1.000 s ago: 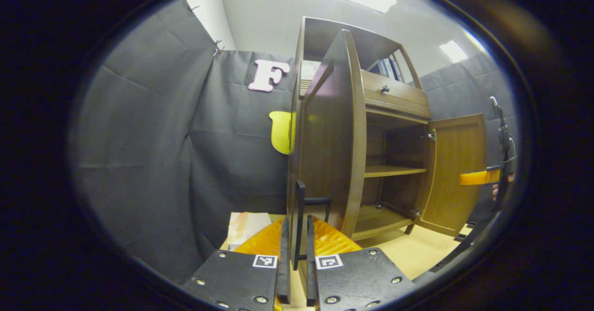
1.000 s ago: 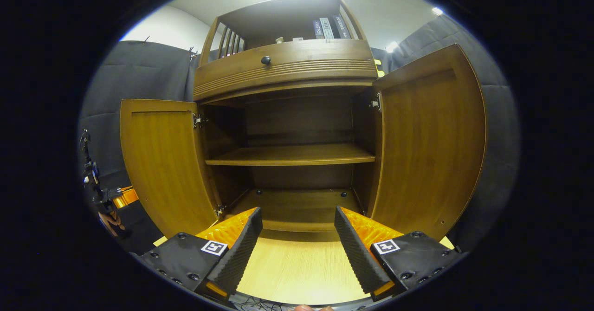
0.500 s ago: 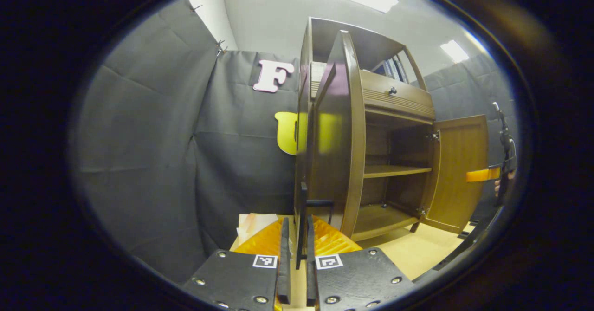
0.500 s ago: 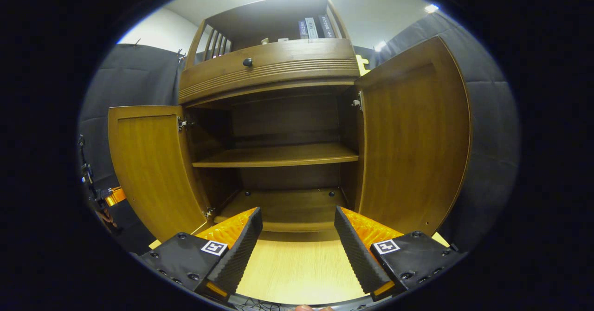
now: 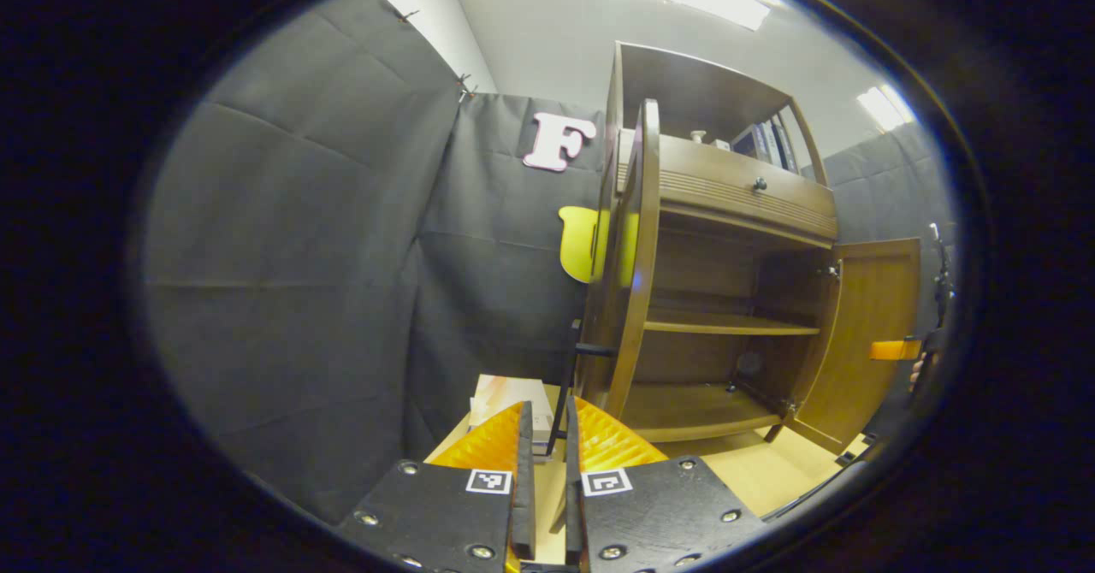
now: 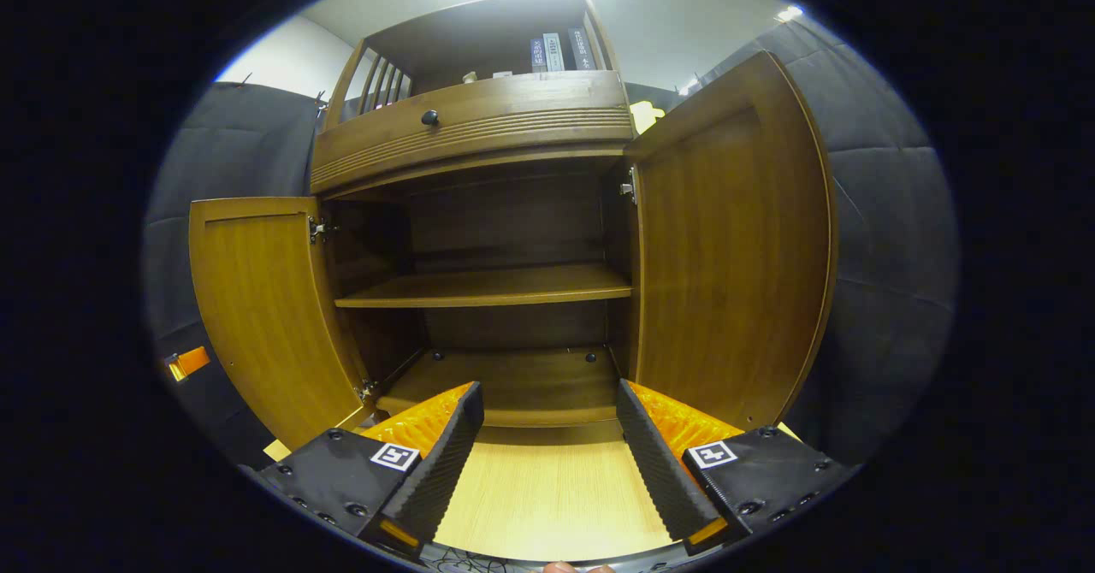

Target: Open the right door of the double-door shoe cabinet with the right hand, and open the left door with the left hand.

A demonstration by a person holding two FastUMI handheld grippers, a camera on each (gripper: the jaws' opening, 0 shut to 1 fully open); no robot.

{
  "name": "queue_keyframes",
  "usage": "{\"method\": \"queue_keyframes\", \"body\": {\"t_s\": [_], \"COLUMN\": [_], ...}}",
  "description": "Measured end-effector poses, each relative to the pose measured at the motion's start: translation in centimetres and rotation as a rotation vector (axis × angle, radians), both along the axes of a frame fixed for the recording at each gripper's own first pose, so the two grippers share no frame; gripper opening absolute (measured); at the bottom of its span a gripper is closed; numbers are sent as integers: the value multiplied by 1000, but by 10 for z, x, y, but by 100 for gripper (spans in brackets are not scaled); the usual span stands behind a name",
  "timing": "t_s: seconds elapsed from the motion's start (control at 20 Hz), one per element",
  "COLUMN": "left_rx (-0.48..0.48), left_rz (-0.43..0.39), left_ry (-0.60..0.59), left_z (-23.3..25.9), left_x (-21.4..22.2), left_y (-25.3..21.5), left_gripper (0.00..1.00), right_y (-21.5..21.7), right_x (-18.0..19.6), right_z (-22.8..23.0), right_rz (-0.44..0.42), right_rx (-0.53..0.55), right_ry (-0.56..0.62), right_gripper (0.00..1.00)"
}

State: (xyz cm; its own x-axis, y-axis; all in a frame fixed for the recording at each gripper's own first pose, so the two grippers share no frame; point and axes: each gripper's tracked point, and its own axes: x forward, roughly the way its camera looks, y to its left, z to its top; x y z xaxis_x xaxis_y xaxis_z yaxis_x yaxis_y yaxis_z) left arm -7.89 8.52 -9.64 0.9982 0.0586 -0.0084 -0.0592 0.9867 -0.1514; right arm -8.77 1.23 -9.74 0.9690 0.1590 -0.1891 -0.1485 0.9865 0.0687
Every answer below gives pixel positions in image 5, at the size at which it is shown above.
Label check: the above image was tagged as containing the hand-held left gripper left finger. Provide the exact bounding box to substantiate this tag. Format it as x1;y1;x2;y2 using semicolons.
338;400;537;573

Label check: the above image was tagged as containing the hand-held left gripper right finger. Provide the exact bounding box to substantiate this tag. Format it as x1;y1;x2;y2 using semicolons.
565;395;767;573

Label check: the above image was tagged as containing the wooden shoe cabinet door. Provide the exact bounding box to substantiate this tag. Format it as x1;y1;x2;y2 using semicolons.
547;98;662;458
785;238;923;456

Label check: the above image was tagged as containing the wooden double-door shoe cabinet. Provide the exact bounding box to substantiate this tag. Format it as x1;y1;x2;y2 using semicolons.
586;41;839;444

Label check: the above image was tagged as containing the wooden cabinet drawer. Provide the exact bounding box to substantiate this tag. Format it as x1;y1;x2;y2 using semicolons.
616;128;839;242

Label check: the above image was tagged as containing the thick white cover book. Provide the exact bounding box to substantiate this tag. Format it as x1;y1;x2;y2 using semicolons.
469;374;557;454

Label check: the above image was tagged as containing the small ceiling light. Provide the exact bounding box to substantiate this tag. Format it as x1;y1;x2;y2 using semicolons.
857;84;916;132

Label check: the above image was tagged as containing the grey spine book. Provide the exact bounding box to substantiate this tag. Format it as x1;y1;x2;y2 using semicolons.
755;120;784;168

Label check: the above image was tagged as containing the black backdrop cloth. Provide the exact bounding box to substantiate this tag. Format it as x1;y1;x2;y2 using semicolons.
128;0;957;523

